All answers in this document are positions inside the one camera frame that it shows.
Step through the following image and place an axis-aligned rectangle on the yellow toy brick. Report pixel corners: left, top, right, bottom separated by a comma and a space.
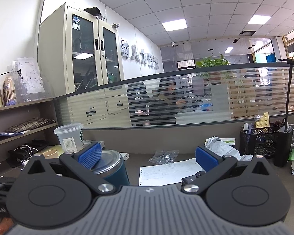
254, 112, 270, 129

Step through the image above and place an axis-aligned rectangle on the black mesh desk organizer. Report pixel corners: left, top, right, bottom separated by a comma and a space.
239, 123, 283, 159

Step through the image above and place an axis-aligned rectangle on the crumpled white plastic bag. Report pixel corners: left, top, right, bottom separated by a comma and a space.
204, 136, 253, 161

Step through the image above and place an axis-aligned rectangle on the seated person dark hair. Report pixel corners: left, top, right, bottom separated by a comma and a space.
148, 78, 186, 126

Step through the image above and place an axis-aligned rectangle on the clear bag of screws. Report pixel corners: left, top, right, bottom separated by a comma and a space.
149, 150, 179, 165

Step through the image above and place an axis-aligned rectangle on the clear acrylic document holder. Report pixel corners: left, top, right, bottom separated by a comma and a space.
9, 57, 53, 103

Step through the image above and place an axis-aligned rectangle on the white perforated paper sheet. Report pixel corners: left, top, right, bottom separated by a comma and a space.
139, 158, 203, 186

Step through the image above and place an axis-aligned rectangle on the brown wooden shelf unit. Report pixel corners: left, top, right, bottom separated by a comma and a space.
0, 98, 59, 177

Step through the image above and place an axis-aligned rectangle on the black stand with pole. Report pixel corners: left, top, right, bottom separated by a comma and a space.
273, 58, 294, 168

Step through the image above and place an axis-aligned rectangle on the beige metal glass-door cabinet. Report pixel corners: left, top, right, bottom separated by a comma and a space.
38, 3, 132, 128

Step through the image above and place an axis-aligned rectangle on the frosted glass desk partition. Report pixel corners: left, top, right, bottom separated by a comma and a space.
54, 61, 294, 129

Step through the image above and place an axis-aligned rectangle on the person's hand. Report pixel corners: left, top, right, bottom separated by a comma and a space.
0, 218, 14, 235

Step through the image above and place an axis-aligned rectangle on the bagged bread loaf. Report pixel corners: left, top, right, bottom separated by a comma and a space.
3, 70, 21, 106

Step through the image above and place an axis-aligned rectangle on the clear plastic Starbucks cup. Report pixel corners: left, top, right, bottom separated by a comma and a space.
54, 123, 84, 154

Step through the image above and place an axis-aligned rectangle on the plaid folded cloth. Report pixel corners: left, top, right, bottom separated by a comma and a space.
6, 118, 56, 133

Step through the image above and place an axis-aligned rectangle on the green potted plant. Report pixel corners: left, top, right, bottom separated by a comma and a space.
195, 54, 231, 68

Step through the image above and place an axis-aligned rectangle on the dark blue steel tumbler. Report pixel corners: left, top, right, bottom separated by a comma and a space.
92, 150, 130, 188

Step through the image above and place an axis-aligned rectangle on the small white charger box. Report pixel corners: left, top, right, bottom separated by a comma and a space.
120, 153, 130, 160

